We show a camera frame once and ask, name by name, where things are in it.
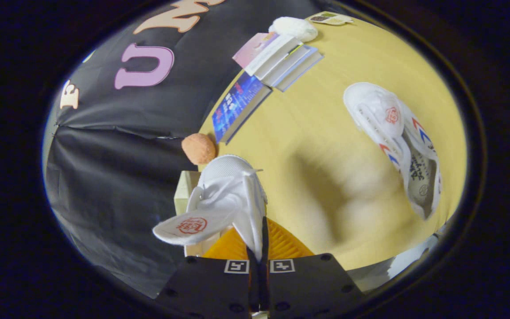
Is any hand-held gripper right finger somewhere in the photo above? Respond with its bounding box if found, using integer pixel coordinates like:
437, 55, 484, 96
260, 216, 365, 317

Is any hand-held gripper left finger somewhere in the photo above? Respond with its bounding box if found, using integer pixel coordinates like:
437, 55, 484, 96
154, 226, 261, 319

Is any white canvas shoe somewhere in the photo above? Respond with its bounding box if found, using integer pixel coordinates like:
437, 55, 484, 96
343, 82, 442, 221
152, 154, 268, 262

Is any brown fabric storage box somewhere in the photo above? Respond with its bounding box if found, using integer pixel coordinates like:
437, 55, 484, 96
174, 171, 222, 257

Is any orange rough oval object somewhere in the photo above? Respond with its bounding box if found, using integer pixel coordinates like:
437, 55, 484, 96
181, 133, 217, 165

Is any black backdrop cloth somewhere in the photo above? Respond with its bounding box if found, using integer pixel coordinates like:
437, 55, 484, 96
42, 0, 326, 298

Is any blue printed book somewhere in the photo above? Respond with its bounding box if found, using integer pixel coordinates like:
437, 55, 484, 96
212, 72, 273, 145

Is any lavender cover book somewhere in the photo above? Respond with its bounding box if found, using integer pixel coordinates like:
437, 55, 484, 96
275, 46, 325, 93

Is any green-edged white book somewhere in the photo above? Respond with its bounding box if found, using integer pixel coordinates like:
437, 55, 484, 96
262, 42, 313, 87

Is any pink cover book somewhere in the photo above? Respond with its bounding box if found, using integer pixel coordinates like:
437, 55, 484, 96
232, 32, 302, 77

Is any white knobbly oval object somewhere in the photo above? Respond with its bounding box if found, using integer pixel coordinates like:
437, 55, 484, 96
268, 16, 319, 43

